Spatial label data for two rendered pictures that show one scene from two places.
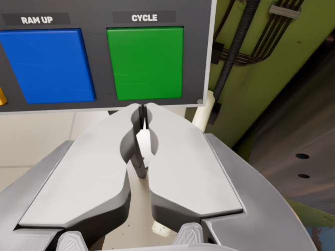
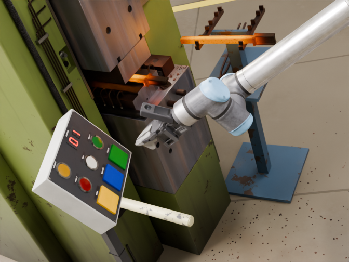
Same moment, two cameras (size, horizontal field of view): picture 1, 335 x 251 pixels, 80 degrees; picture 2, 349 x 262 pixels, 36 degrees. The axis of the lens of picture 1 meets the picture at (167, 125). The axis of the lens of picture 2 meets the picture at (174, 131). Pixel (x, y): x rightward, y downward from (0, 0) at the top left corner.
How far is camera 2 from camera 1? 179 cm
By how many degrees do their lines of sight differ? 46
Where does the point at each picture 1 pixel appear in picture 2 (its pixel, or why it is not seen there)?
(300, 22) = not seen: hidden behind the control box
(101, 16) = (105, 157)
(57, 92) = (119, 180)
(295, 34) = not seen: hidden behind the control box
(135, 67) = (118, 158)
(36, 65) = (112, 178)
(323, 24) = (99, 121)
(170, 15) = (108, 145)
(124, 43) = (112, 156)
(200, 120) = (124, 200)
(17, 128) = not seen: outside the picture
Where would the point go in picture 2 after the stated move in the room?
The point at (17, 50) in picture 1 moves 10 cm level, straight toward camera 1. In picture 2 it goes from (108, 178) to (133, 162)
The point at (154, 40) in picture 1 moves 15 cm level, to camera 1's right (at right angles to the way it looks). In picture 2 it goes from (113, 150) to (124, 122)
